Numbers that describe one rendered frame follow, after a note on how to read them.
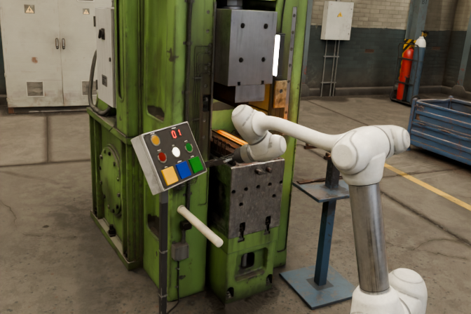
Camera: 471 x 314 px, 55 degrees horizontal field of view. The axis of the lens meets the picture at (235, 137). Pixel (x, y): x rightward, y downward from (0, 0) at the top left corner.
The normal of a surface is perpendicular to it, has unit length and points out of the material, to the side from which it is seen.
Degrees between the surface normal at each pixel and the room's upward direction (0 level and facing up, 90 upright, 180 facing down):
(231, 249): 90
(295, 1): 90
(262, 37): 90
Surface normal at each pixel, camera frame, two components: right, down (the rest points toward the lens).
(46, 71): 0.35, 0.28
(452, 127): -0.88, 0.07
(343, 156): -0.71, 0.07
